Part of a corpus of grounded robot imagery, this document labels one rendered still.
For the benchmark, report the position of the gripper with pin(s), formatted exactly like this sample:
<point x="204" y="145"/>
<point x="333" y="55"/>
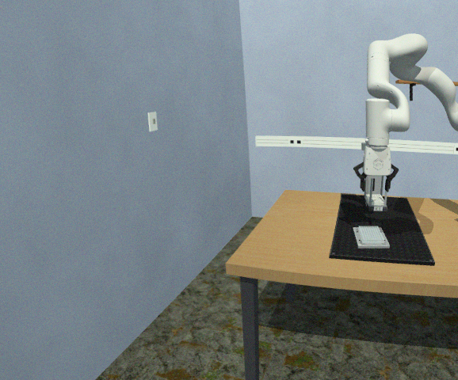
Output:
<point x="376" y="162"/>

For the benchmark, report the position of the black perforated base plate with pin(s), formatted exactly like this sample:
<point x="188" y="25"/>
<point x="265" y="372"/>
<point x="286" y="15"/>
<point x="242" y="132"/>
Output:
<point x="399" y="224"/>

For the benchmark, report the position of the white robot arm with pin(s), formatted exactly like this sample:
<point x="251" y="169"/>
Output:
<point x="379" y="117"/>

